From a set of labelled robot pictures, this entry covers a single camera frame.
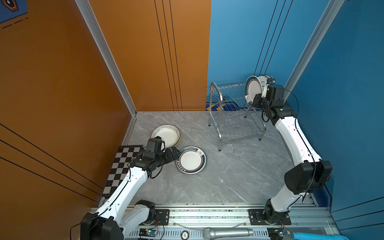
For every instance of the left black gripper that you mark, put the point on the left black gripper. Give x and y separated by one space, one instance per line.
170 157

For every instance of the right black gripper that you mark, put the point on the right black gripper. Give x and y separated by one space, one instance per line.
258 98

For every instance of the green rimmed text plate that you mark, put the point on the green rimmed text plate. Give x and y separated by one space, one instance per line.
192 160

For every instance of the white deep plate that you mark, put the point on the white deep plate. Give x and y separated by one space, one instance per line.
168 133

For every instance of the silver wire dish rack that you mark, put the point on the silver wire dish rack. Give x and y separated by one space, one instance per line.
231 116

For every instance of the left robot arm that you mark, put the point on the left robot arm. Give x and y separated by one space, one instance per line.
110 222

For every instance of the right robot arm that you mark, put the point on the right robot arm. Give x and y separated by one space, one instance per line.
309 173

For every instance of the black white chessboard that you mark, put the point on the black white chessboard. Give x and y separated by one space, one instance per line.
120 168

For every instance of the round black white sticker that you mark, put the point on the round black white sticker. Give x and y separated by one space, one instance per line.
185 235

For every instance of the green circuit board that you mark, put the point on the green circuit board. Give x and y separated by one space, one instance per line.
148 234

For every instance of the light blue cylinder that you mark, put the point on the light blue cylinder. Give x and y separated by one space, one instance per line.
305 236

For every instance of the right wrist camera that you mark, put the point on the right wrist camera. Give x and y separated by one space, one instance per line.
269 81

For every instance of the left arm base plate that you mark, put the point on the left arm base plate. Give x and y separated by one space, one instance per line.
160 214

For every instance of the aluminium rail frame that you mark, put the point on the aluminium rail frame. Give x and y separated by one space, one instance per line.
196 218

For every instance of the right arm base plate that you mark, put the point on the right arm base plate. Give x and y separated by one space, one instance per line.
261 217

